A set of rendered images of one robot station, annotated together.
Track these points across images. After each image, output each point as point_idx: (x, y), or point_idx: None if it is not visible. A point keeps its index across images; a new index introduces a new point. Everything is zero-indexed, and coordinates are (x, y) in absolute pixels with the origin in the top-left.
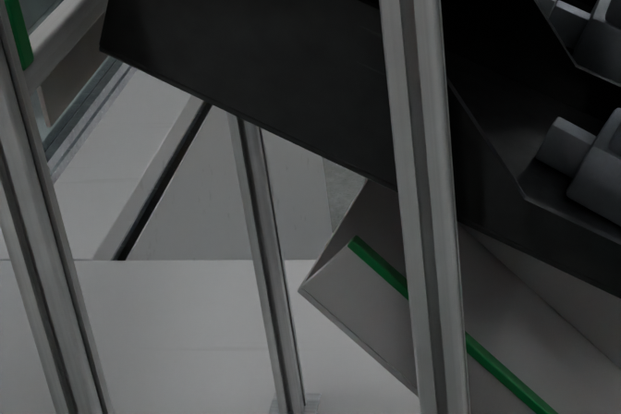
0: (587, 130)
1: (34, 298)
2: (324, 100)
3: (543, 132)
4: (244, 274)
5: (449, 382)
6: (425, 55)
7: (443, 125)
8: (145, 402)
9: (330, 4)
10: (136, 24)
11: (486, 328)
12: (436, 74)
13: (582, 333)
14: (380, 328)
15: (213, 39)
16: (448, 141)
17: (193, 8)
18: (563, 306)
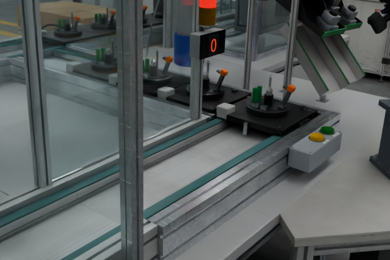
0: None
1: (248, 18)
2: (288, 2)
3: None
4: None
5: (291, 38)
6: None
7: (296, 3)
8: (259, 85)
9: None
10: None
11: (306, 48)
12: None
13: (322, 58)
14: (288, 35)
15: None
16: (298, 6)
17: None
18: (321, 53)
